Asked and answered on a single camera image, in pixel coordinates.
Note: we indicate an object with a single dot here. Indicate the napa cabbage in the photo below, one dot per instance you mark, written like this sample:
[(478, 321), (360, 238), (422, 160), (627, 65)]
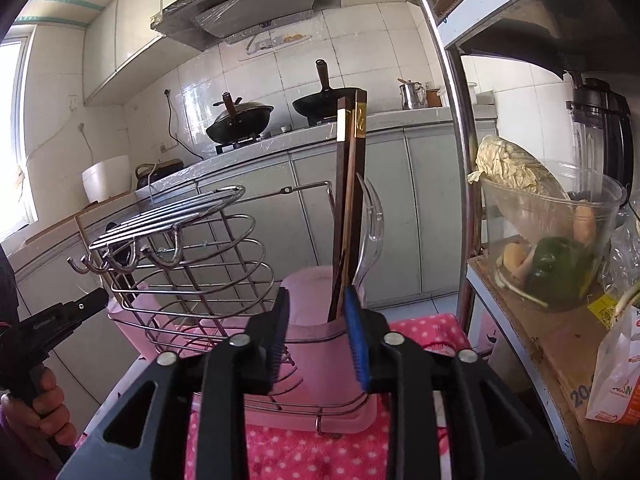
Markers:
[(515, 165)]

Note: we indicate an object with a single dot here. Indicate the person's left forearm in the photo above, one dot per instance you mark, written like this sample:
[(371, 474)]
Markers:
[(15, 455)]

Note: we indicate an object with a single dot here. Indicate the gas stove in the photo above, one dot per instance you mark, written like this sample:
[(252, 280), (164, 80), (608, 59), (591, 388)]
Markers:
[(245, 142)]

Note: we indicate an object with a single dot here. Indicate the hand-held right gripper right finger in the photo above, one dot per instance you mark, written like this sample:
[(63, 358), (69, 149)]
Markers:
[(356, 335)]

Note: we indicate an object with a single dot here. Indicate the orange and white packet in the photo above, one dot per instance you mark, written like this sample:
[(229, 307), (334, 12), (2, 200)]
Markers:
[(617, 375)]

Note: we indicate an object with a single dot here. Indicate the pink polka dot blanket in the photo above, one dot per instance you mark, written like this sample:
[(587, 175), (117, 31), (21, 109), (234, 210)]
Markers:
[(300, 450)]

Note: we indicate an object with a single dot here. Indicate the clear plastic spoon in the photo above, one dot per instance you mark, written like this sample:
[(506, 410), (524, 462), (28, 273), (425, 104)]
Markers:
[(372, 230)]

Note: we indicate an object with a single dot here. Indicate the stainless steel kettle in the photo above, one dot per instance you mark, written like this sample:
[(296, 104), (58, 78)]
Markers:
[(412, 95)]

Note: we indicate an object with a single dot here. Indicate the small brown jar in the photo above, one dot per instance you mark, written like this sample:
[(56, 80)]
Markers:
[(434, 97)]

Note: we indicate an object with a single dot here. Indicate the brown countertop appliance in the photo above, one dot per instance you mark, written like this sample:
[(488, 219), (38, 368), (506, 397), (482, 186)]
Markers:
[(157, 172)]

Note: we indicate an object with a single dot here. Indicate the grey lower kitchen cabinets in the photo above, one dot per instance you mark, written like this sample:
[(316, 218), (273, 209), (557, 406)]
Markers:
[(310, 195)]

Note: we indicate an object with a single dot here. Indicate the window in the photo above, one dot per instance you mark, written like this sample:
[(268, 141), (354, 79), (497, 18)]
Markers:
[(12, 135)]

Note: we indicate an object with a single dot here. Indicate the black blender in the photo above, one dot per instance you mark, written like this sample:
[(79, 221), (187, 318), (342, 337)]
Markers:
[(605, 125)]

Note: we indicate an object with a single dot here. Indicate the white plastic bucket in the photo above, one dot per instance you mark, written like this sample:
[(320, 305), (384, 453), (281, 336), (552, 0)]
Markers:
[(107, 180)]

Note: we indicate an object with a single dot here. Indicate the dark chopstick with gold band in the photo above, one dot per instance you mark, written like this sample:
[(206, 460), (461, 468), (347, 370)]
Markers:
[(357, 160)]

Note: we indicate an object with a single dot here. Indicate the steel range hood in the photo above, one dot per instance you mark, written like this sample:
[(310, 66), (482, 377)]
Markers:
[(240, 5)]

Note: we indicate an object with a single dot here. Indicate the clear plastic bowl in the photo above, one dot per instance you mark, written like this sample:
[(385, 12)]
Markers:
[(550, 220)]

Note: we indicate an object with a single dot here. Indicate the black wok with glass lid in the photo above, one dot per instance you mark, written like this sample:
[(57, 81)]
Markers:
[(240, 120)]

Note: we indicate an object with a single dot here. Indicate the metal storage shelf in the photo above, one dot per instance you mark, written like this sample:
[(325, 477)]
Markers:
[(450, 110)]

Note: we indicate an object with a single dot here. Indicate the glass wall shelf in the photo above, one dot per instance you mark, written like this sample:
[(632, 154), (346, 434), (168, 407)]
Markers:
[(275, 42)]

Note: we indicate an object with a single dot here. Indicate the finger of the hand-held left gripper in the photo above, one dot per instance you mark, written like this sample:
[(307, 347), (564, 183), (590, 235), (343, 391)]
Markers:
[(87, 302)]

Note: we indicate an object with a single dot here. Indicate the white upper kitchen cabinets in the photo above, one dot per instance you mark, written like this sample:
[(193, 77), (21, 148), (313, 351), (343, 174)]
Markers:
[(130, 25)]

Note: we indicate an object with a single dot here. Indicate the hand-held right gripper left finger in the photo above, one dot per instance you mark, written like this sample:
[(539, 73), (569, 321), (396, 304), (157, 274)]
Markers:
[(277, 340)]

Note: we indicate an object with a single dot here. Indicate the pink plastic drip tray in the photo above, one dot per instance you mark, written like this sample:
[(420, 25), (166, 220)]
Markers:
[(150, 330)]

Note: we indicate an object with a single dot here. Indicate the pink plastic utensil cup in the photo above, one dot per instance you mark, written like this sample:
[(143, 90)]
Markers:
[(315, 305)]

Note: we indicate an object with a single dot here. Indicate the dark wooden chopstick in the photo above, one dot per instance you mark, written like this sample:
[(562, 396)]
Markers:
[(342, 185)]

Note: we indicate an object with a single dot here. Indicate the person's left hand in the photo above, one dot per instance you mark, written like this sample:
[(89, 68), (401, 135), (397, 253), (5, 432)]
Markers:
[(47, 410)]

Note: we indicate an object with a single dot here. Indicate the potato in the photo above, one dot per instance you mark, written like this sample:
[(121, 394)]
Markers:
[(517, 257)]

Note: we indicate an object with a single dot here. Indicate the carrot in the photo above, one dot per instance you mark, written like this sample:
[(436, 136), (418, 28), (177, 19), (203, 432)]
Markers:
[(585, 222)]

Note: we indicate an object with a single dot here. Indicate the clear plastic bag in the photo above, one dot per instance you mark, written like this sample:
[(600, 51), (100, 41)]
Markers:
[(622, 250)]

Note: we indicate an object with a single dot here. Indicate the green bell pepper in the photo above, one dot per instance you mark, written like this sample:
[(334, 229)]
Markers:
[(555, 265)]

